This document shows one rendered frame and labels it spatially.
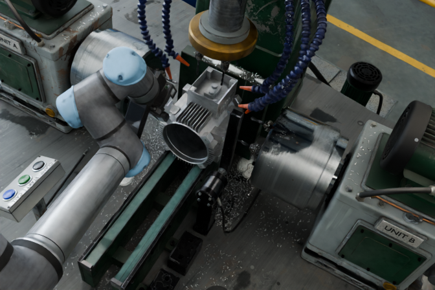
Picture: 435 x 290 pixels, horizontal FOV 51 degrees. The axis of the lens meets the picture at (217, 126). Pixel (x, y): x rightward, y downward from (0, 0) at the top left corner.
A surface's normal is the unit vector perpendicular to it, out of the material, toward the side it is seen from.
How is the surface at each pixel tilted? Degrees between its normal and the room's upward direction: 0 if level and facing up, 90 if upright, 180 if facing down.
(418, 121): 22
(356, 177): 0
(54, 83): 89
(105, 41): 6
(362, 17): 0
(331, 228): 89
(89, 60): 43
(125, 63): 30
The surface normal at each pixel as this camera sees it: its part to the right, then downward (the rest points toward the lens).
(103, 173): 0.54, -0.62
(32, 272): 0.86, -0.44
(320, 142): 0.05, -0.54
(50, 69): -0.46, 0.63
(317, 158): -0.14, -0.22
